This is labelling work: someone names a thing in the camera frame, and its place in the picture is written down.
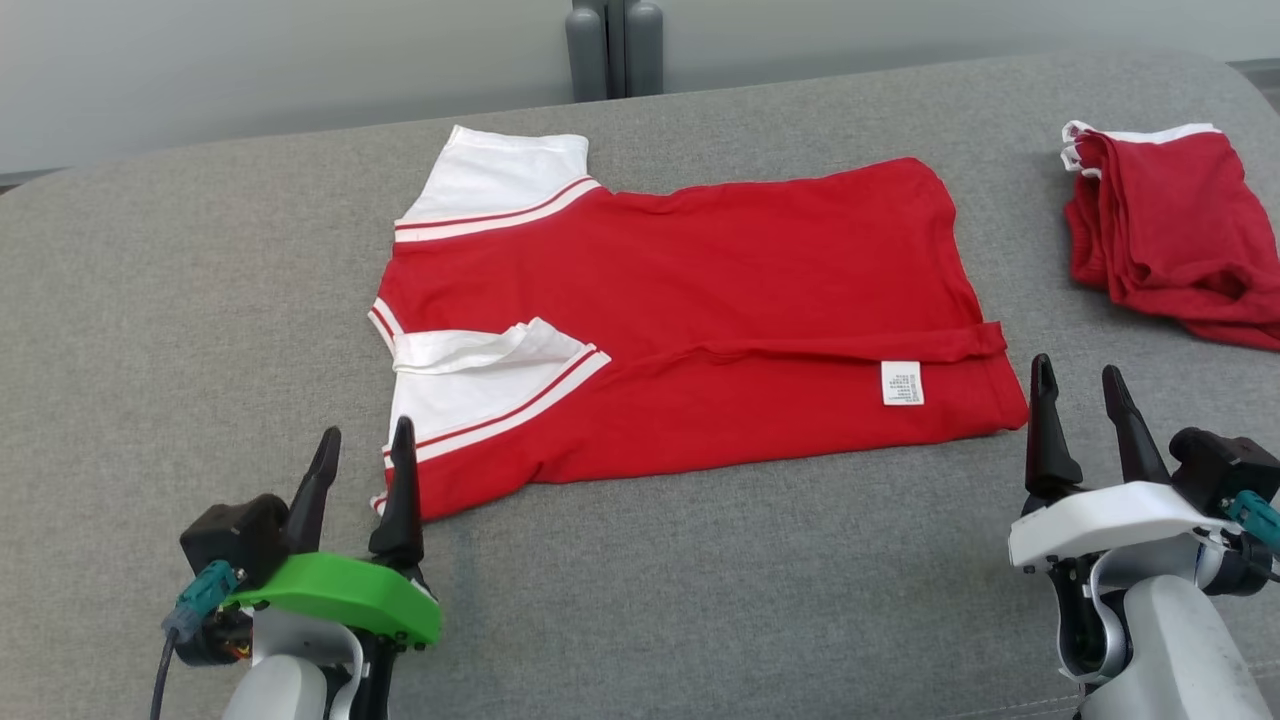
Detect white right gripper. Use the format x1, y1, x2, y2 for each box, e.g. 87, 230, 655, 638
1008, 353, 1241, 571

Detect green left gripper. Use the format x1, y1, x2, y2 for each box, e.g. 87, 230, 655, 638
225, 416, 443, 651

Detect red shorts white stripe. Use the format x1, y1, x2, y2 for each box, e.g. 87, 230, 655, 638
1060, 120, 1280, 353

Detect red jersey shirt white sleeves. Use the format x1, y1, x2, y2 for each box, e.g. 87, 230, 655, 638
367, 124, 1031, 523

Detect left arm cable teal connector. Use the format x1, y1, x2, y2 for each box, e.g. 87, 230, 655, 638
150, 560, 241, 720

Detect arm cable teal connector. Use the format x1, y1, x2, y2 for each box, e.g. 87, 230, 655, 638
1225, 490, 1280, 581
150, 560, 241, 720

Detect right arm cable teal connector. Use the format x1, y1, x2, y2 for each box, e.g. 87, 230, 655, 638
1225, 490, 1280, 581

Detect grey metal partition post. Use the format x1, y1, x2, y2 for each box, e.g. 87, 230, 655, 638
565, 0, 666, 103

